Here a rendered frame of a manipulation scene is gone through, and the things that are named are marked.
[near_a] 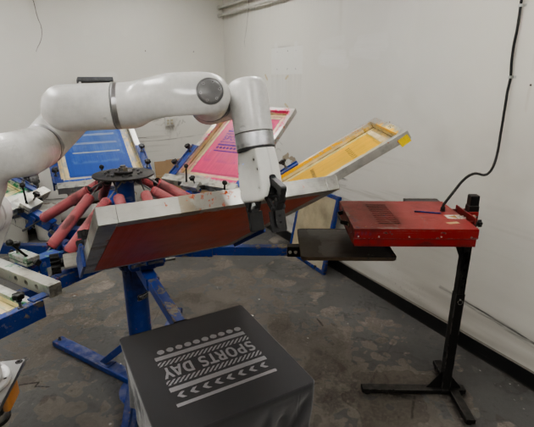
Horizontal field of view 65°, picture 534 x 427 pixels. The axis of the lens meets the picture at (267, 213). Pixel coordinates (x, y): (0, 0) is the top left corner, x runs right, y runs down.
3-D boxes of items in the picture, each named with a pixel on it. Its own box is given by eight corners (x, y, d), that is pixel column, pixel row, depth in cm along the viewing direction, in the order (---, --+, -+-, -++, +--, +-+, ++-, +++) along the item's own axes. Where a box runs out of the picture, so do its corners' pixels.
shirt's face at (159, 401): (314, 382, 120) (314, 380, 119) (161, 444, 99) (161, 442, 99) (240, 306, 159) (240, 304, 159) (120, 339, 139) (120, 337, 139)
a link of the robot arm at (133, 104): (121, 132, 83) (229, 127, 86) (106, 120, 70) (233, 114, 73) (117, 89, 82) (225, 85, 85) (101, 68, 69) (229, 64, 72)
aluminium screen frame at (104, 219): (340, 188, 108) (336, 174, 108) (97, 226, 81) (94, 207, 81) (232, 244, 177) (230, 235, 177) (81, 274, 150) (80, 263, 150)
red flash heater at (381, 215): (446, 219, 240) (448, 198, 236) (484, 250, 196) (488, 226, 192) (337, 218, 241) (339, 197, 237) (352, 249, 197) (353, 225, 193)
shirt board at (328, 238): (376, 241, 242) (377, 228, 239) (396, 273, 203) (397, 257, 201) (143, 241, 244) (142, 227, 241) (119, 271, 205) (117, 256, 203)
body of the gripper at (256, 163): (227, 148, 85) (236, 204, 86) (248, 140, 76) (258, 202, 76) (260, 146, 88) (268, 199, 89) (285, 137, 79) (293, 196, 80)
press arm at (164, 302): (236, 404, 123) (236, 387, 121) (218, 412, 120) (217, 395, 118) (138, 255, 226) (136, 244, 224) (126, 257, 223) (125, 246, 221)
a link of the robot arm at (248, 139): (225, 139, 85) (228, 153, 85) (244, 130, 77) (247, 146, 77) (258, 136, 88) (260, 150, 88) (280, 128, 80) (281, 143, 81)
